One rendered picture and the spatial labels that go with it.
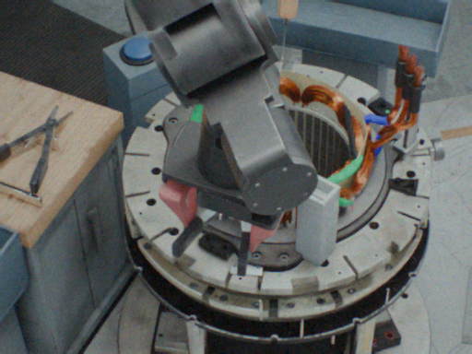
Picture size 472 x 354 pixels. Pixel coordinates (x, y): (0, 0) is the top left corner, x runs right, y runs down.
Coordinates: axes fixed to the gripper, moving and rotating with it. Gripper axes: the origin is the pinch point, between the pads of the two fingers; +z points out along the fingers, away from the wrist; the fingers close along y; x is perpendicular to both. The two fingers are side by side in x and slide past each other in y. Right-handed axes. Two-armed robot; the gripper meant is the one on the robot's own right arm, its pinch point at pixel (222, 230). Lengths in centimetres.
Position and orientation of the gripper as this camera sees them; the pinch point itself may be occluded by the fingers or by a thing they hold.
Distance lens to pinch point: 102.6
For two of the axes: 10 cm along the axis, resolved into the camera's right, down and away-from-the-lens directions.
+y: 9.4, 3.1, -1.4
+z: -1.0, 6.4, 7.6
